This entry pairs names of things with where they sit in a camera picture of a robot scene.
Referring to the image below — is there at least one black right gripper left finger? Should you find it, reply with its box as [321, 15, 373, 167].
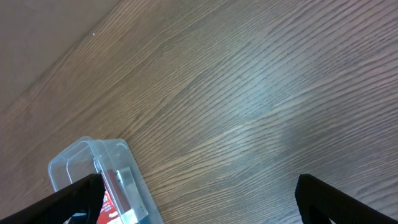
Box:
[1, 174, 105, 224]

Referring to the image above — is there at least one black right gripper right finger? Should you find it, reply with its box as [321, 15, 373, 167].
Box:
[295, 174, 397, 224]

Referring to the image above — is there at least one red medicine box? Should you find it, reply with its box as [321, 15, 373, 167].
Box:
[97, 169, 123, 224]

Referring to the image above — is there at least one clear plastic container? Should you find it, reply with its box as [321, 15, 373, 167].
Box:
[48, 136, 164, 224]

